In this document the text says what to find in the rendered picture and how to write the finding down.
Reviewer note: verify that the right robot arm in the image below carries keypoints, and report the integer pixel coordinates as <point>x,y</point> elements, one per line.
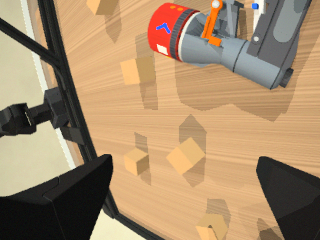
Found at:
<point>13,119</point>

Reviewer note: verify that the small tan cube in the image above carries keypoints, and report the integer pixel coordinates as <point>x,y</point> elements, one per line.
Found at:
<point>212,227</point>
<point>185,156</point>
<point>138,70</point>
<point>102,7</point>
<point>136,161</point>

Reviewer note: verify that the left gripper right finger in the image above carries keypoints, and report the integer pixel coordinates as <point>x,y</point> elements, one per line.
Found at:
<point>293,196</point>

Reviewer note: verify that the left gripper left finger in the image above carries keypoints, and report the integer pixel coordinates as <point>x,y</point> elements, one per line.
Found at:
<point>63,208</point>

